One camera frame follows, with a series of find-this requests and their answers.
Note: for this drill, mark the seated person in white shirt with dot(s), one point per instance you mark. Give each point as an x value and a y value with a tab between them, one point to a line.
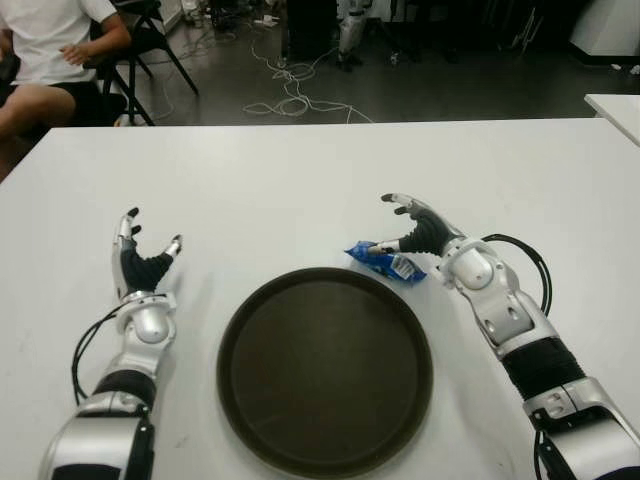
45	40

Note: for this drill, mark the white power strip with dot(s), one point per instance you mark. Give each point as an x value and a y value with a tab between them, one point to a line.
266	21

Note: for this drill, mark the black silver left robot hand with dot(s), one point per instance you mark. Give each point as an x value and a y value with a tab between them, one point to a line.
137	270

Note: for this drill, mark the blue Oreo snack pack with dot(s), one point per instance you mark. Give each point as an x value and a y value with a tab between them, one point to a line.
360	253

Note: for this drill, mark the black folding chair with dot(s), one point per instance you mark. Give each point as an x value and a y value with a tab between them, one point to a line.
135	45

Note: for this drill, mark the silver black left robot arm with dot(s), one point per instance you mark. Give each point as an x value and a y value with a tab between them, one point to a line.
145	325

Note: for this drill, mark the round dark brown tray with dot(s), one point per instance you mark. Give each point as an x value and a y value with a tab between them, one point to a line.
325	370

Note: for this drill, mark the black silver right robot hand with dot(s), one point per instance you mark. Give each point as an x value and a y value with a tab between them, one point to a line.
432	232

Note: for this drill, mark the white side table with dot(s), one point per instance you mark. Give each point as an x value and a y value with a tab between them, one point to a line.
625	107

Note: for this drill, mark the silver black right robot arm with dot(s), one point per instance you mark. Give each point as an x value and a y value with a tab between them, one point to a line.
510	310

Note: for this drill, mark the white cabinet with black base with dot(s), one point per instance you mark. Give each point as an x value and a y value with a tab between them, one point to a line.
610	25

